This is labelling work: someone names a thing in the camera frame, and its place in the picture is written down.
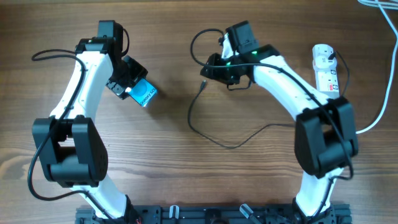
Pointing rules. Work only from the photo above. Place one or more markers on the smartphone with teal screen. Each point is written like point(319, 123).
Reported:
point(142, 92)

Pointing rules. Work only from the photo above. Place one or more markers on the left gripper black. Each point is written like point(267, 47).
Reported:
point(138, 73)

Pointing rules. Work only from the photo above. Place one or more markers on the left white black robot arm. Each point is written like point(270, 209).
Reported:
point(68, 145)

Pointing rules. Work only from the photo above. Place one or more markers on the white USB charger adapter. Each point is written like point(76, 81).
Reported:
point(323, 63)

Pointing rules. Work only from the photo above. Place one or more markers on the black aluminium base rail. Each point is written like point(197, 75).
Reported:
point(273, 213)

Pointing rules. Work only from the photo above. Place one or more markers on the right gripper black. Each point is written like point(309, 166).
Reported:
point(214, 63)

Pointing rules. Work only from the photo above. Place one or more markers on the white power strip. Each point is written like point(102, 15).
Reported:
point(326, 81)

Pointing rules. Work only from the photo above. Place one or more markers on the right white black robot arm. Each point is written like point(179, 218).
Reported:
point(325, 135)

